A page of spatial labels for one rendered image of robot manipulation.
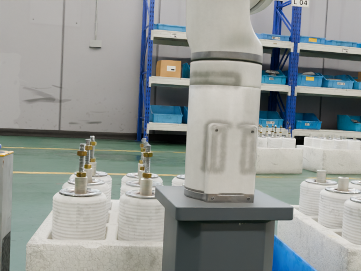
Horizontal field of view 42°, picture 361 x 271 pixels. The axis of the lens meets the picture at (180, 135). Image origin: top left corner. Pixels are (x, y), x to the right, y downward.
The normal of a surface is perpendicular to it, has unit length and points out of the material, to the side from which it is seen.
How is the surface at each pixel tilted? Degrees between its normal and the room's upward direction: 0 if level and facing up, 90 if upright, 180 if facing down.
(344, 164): 90
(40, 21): 90
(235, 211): 90
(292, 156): 90
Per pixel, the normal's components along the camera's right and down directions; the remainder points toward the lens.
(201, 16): -0.69, 0.01
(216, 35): -0.49, 0.03
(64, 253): 0.11, 0.06
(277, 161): 0.34, 0.07
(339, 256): -0.99, -0.04
